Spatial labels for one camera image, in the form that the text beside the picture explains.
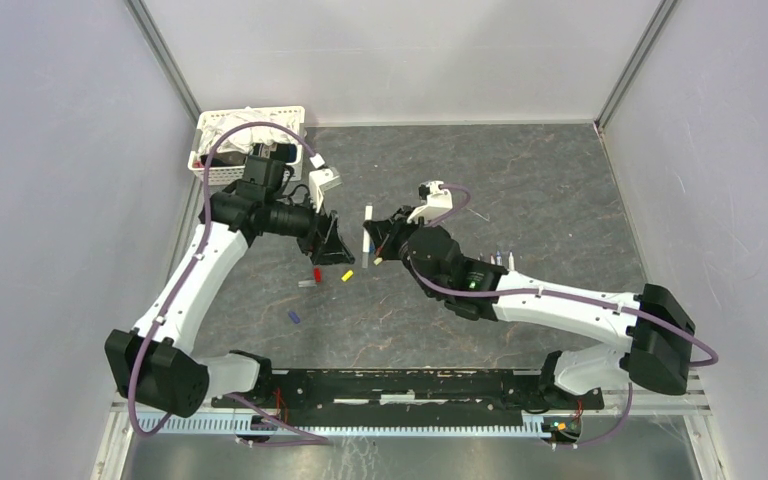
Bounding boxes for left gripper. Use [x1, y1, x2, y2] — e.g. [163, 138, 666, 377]
[266, 186, 355, 267]

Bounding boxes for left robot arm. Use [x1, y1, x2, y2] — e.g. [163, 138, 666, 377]
[104, 157, 354, 418]

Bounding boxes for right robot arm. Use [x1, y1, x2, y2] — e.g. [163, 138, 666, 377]
[363, 211, 695, 408]

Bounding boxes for red clear pen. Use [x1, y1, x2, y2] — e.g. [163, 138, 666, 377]
[361, 204, 374, 269]

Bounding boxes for white plastic basket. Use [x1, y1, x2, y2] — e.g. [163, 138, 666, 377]
[188, 106, 306, 186]

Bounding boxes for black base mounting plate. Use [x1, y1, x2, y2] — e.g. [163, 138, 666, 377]
[245, 368, 605, 428]

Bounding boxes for white cloth in basket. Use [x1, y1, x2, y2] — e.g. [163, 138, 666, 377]
[197, 106, 304, 156]

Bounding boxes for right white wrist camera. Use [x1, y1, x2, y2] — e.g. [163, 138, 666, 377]
[407, 181, 453, 225]

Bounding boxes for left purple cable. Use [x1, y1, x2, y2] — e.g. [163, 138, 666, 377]
[126, 121, 332, 446]

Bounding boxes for purple cable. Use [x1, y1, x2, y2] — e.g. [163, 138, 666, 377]
[409, 182, 720, 450]
[126, 121, 332, 446]

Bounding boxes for white slotted cable duct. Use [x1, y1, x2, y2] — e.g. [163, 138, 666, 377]
[133, 413, 558, 439]

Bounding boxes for aluminium frame rail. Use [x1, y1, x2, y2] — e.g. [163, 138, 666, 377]
[124, 0, 201, 123]

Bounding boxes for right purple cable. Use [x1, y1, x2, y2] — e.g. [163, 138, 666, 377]
[409, 182, 720, 450]

